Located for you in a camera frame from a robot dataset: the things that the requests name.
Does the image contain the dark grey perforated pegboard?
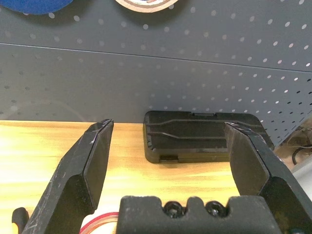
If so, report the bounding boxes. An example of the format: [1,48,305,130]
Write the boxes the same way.
[0,0,312,148]

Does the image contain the red tape roll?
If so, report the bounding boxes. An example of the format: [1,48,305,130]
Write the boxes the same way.
[79,211,120,234]

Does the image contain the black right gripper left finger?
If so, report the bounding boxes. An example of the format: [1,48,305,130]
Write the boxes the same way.
[21,118,115,234]

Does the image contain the black plastic tool case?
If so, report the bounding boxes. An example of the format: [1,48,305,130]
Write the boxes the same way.
[143,111,275,164]

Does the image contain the blue tape roll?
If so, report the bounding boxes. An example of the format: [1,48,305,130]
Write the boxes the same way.
[0,0,74,16]

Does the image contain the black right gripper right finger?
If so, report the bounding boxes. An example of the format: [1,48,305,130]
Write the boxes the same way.
[223,121,311,234]

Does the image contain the brown cardboard clutter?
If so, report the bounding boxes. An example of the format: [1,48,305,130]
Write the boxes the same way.
[280,119,312,152]

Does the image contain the white tape roll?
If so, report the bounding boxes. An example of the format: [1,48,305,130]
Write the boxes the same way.
[114,0,180,13]

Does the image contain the orange black pliers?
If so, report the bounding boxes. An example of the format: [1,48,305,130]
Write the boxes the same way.
[11,207,30,234]

